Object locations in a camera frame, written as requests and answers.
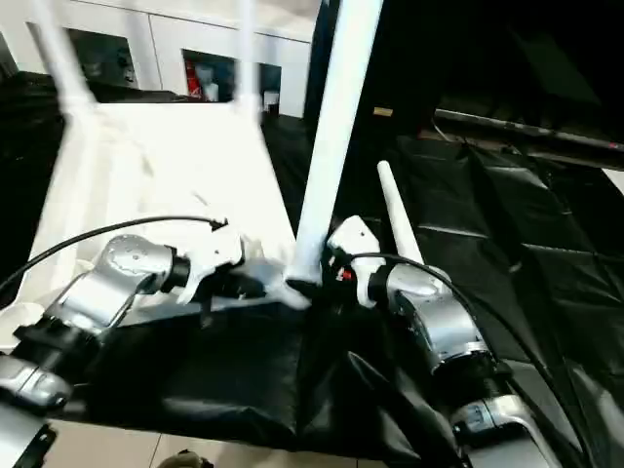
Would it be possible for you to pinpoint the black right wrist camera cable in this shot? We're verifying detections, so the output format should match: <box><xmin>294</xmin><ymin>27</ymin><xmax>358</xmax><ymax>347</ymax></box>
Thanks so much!
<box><xmin>348</xmin><ymin>252</ymin><xmax>594</xmax><ymax>468</ymax></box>

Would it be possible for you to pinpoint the dark metal rod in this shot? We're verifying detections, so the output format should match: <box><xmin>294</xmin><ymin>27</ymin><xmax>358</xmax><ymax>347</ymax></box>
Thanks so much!
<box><xmin>433</xmin><ymin>109</ymin><xmax>624</xmax><ymax>152</ymax></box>

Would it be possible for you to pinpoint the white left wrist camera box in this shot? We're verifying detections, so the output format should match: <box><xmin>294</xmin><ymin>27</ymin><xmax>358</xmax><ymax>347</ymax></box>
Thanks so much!
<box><xmin>177</xmin><ymin>226</ymin><xmax>248</xmax><ymax>306</ymax></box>

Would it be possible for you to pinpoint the white plastic table top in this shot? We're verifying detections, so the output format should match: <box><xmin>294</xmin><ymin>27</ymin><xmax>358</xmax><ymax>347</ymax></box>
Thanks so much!
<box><xmin>0</xmin><ymin>95</ymin><xmax>318</xmax><ymax>342</ymax></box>

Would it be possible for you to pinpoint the black plastic mat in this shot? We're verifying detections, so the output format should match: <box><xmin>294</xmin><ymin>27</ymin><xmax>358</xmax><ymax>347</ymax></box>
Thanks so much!
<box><xmin>0</xmin><ymin>70</ymin><xmax>624</xmax><ymax>468</ymax></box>

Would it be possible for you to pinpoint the white plastic table leg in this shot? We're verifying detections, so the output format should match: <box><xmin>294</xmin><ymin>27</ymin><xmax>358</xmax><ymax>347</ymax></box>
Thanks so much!
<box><xmin>376</xmin><ymin>160</ymin><xmax>425</xmax><ymax>264</ymax></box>
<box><xmin>27</xmin><ymin>19</ymin><xmax>98</xmax><ymax>118</ymax></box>
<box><xmin>285</xmin><ymin>0</ymin><xmax>384</xmax><ymax>287</ymax></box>
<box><xmin>232</xmin><ymin>0</ymin><xmax>267</xmax><ymax>116</ymax></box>

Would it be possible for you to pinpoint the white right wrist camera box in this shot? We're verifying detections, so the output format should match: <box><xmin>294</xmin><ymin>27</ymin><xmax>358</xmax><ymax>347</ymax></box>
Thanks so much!
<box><xmin>325</xmin><ymin>215</ymin><xmax>389</xmax><ymax>308</ymax></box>

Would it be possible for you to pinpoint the white glass-door cabinet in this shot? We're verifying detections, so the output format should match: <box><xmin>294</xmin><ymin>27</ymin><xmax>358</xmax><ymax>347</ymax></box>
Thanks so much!
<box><xmin>0</xmin><ymin>0</ymin><xmax>316</xmax><ymax>118</ymax></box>

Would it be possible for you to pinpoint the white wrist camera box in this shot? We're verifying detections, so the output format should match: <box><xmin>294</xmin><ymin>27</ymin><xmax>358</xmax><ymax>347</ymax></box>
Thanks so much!
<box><xmin>177</xmin><ymin>226</ymin><xmax>248</xmax><ymax>306</ymax></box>
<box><xmin>325</xmin><ymin>215</ymin><xmax>389</xmax><ymax>308</ymax></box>

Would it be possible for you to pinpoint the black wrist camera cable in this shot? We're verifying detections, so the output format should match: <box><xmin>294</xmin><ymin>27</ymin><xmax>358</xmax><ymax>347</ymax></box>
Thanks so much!
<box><xmin>348</xmin><ymin>252</ymin><xmax>594</xmax><ymax>468</ymax></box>
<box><xmin>0</xmin><ymin>216</ymin><xmax>229</xmax><ymax>293</ymax></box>

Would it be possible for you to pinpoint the black left wrist camera cable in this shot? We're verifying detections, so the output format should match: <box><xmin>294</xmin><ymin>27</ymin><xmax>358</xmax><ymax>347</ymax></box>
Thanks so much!
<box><xmin>0</xmin><ymin>216</ymin><xmax>229</xmax><ymax>293</ymax></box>

